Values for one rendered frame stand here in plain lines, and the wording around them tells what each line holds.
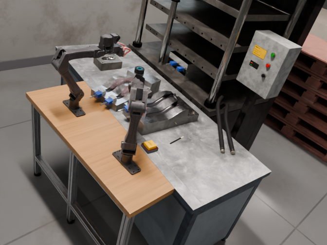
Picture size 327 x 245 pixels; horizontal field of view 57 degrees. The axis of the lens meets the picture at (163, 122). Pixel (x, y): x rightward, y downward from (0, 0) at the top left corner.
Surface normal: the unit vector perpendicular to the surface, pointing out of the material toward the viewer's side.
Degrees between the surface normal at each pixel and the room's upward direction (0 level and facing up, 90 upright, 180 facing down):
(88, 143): 0
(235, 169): 0
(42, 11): 90
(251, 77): 90
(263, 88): 90
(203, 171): 0
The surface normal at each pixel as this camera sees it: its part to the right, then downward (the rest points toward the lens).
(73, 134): 0.22, -0.79
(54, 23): 0.66, 0.55
